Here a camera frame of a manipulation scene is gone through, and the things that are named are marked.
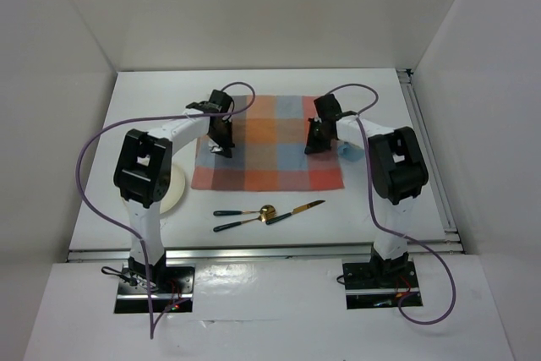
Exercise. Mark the light blue mug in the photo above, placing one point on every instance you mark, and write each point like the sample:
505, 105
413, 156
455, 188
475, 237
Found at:
349, 152

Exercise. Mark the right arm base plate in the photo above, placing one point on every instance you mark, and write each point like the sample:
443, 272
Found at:
364, 291

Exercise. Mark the checkered orange blue cloth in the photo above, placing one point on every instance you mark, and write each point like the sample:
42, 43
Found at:
268, 156

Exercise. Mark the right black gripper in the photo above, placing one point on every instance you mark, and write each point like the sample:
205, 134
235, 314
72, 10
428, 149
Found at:
313, 145

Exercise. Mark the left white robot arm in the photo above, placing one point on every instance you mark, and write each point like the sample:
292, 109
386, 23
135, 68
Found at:
143, 173

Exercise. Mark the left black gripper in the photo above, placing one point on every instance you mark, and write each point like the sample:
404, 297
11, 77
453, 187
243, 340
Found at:
224, 147

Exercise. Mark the cream ceramic plate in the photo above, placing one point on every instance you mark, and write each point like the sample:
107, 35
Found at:
175, 191

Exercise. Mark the gold fork green handle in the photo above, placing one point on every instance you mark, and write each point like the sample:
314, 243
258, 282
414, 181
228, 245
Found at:
264, 209

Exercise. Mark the gold spoon green handle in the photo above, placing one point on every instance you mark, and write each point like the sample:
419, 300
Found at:
259, 218

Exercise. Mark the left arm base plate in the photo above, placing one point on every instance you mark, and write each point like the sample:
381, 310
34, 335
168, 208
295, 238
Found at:
176, 291

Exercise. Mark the aluminium frame rail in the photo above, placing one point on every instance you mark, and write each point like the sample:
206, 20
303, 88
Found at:
339, 227

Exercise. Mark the gold knife green handle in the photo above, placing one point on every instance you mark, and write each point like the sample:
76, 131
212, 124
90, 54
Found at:
295, 211

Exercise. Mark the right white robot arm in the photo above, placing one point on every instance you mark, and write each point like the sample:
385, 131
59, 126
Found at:
397, 173

